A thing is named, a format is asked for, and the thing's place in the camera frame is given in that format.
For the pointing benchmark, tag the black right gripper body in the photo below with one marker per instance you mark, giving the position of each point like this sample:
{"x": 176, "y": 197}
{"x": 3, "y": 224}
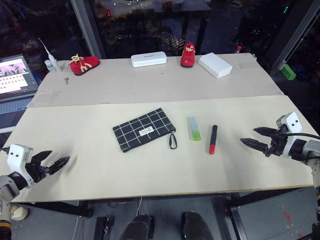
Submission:
{"x": 278, "y": 142}

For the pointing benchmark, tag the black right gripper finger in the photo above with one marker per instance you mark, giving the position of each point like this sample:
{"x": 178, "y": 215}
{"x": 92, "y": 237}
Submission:
{"x": 255, "y": 144}
{"x": 265, "y": 131}

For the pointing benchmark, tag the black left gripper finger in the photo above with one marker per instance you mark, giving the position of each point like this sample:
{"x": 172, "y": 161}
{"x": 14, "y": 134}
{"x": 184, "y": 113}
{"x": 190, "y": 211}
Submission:
{"x": 60, "y": 163}
{"x": 43, "y": 155}

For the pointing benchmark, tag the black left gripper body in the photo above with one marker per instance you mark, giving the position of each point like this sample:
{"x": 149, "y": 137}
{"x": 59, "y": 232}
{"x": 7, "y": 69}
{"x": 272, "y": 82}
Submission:
{"x": 37, "y": 171}

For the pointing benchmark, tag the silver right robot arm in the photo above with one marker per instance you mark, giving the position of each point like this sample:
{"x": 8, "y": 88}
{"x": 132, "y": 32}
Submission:
{"x": 310, "y": 150}

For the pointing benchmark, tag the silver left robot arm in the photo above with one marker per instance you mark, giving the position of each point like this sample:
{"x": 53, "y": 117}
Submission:
{"x": 7, "y": 192}

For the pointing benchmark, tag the green translucent eraser case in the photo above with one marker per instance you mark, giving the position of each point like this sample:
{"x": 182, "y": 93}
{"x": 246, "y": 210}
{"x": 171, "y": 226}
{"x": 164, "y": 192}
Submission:
{"x": 194, "y": 128}

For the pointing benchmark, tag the open laptop computer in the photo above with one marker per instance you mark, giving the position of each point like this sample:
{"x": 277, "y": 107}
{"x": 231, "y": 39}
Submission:
{"x": 15, "y": 82}

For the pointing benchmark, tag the black checked pencil pouch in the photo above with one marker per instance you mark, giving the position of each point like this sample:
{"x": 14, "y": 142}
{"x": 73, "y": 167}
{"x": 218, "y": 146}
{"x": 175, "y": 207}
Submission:
{"x": 140, "y": 125}

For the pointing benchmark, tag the white rounded hard case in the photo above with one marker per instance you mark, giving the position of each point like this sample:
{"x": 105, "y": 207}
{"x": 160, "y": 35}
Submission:
{"x": 148, "y": 59}

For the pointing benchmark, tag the red and black marker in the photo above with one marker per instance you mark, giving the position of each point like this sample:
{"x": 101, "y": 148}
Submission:
{"x": 213, "y": 140}

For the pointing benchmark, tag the white tape roll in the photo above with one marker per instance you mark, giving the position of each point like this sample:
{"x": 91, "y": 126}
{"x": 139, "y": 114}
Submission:
{"x": 20, "y": 212}

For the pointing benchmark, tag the green box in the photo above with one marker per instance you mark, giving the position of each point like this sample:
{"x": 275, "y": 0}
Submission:
{"x": 288, "y": 71}

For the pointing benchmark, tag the small metal key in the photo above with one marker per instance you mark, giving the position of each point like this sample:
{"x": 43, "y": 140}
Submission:
{"x": 66, "y": 80}

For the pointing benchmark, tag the white cardboard box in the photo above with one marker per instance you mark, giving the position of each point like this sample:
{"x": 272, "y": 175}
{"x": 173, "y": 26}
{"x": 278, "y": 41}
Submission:
{"x": 215, "y": 65}

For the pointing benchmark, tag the small red-capped tube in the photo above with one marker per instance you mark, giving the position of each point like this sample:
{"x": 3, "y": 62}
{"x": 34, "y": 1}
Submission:
{"x": 239, "y": 48}

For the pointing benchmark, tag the small white bottle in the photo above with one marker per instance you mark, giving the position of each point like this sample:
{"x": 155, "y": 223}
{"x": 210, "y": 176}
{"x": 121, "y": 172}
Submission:
{"x": 48, "y": 65}

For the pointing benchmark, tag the clear glue syringe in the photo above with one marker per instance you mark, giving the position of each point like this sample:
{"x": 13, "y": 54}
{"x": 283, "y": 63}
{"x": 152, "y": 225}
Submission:
{"x": 53, "y": 61}

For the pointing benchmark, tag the red shoe with yellow laces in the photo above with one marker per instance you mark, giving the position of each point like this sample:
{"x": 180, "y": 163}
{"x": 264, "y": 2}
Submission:
{"x": 187, "y": 58}
{"x": 83, "y": 65}

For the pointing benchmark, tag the dark rounded shape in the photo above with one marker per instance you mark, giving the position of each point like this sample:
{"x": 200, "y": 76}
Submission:
{"x": 197, "y": 226}
{"x": 137, "y": 227}

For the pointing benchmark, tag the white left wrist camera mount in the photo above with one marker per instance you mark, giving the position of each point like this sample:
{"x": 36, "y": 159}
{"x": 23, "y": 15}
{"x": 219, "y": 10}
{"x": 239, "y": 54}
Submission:
{"x": 18, "y": 157}

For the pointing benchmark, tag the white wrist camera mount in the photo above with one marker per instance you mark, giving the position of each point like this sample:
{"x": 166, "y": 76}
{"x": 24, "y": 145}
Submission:
{"x": 292, "y": 122}
{"x": 18, "y": 157}

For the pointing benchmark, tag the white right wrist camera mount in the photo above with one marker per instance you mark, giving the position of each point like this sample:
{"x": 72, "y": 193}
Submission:
{"x": 292, "y": 122}

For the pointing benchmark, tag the black table frame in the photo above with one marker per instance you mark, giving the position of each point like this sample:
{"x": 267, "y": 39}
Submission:
{"x": 75, "y": 211}

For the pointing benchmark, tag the grey metal post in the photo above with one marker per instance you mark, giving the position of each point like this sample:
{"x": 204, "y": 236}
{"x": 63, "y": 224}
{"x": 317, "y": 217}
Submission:
{"x": 87, "y": 30}
{"x": 297, "y": 37}

